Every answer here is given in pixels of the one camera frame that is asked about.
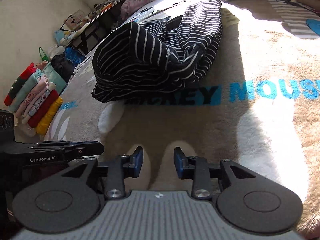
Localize colourful folded clothes pile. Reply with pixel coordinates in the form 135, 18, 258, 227
4, 60, 67, 137

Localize cluttered dark side table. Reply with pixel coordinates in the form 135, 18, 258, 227
55, 0, 125, 54

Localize black white striped garment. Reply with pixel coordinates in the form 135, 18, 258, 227
92, 0, 223, 102

